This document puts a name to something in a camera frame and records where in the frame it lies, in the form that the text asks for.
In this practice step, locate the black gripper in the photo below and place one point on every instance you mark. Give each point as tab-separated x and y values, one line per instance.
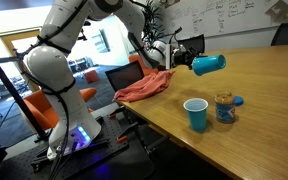
182	57

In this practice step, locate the blue plastic cup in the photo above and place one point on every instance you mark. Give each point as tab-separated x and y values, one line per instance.
196	115
209	64

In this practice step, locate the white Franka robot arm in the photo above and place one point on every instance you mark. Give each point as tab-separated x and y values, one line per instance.
50	66

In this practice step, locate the orange sweater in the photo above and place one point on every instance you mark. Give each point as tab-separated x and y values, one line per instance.
144	87

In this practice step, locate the green potted plant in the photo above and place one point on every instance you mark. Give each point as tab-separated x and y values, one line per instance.
152	20

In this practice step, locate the open peanut butter jar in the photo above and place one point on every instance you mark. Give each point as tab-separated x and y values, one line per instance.
224	108

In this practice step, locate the blue round jar lid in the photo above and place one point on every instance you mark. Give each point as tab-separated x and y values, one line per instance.
239	100

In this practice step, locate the orange stool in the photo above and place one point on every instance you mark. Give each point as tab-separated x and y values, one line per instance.
91	76

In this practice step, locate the brown pennant banner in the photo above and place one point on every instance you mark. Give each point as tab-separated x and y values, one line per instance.
284	11

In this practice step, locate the black stand with knob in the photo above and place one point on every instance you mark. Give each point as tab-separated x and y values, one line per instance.
84	23

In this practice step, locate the black tripod stand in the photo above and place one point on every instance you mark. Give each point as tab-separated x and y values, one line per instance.
4	79

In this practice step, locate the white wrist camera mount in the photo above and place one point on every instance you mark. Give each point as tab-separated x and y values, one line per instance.
168	56

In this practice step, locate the wall whiteboard with writing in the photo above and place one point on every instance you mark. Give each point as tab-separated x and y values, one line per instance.
244	20

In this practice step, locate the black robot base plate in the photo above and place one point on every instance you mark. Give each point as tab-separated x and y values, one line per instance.
124	160

